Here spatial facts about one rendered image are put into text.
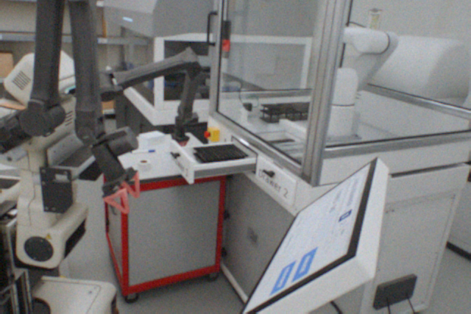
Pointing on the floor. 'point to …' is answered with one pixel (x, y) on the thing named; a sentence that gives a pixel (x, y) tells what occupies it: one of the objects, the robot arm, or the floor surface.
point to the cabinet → (400, 249)
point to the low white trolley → (165, 224)
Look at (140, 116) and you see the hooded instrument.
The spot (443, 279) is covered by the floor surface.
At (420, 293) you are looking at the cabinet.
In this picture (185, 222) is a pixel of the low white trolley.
